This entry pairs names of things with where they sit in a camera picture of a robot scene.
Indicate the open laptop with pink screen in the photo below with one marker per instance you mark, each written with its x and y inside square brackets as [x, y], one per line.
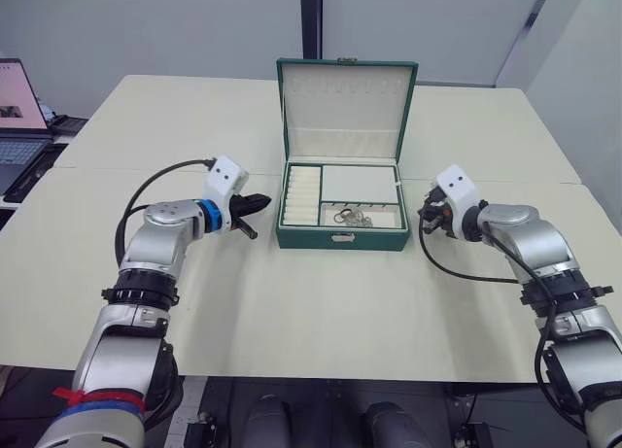
[19, 98]

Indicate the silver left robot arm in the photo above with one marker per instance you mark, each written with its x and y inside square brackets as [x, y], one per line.
[150, 253]

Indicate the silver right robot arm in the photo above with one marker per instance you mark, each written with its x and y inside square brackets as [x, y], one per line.
[534, 234]

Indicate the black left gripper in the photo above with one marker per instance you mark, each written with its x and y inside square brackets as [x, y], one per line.
[236, 210]

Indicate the green jewelry box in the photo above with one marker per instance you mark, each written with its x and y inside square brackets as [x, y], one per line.
[301, 237]

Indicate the cream jewelry box insert tray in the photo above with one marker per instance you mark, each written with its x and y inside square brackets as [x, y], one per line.
[303, 195]

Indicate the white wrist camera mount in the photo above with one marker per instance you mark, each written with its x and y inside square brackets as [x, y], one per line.
[223, 173]
[457, 183]

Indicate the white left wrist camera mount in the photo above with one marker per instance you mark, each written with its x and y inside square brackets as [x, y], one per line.
[223, 173]

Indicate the black keyboard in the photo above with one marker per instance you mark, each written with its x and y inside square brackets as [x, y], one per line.
[34, 176]

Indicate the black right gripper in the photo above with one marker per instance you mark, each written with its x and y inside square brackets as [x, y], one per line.
[444, 217]

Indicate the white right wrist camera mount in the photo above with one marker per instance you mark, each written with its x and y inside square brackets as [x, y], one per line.
[457, 183]

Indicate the black desk accessory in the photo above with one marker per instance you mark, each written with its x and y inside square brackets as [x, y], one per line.
[68, 126]

